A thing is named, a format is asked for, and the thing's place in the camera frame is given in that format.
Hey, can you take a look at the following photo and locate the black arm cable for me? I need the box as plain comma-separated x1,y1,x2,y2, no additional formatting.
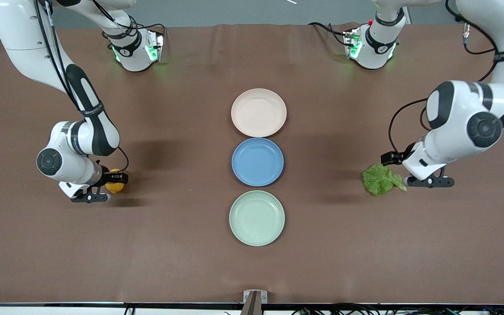
388,98,430,154
33,0,130,174

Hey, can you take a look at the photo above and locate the green lettuce leaf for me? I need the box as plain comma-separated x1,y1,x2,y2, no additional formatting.
362,163,408,197

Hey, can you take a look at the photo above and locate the black base cable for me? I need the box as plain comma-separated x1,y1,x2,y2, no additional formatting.
308,21,349,47

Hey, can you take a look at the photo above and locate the metal base plate green light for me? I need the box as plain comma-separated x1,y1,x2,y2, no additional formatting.
145,31,165,63
343,28,363,60

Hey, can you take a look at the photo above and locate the brown table cover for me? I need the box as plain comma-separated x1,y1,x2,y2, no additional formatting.
0,23,504,305

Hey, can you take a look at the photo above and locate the pale beige plate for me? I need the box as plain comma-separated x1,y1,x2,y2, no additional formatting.
231,88,287,138

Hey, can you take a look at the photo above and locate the grey metal camera mount bracket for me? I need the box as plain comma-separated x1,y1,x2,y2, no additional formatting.
240,290,268,315

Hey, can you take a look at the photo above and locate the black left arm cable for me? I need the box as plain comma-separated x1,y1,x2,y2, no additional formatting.
388,98,430,154

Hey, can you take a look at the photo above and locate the yellow lemon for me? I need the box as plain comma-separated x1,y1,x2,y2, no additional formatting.
105,168,126,194

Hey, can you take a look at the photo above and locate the blue plate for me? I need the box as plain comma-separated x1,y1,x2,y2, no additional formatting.
231,138,285,187

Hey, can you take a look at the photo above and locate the black cable bundle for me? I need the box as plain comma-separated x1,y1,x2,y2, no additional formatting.
290,299,504,315

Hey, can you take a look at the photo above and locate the pale green plate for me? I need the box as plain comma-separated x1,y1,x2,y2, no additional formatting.
229,190,286,247

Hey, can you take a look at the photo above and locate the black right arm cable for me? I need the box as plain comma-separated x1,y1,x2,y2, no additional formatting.
33,0,130,174

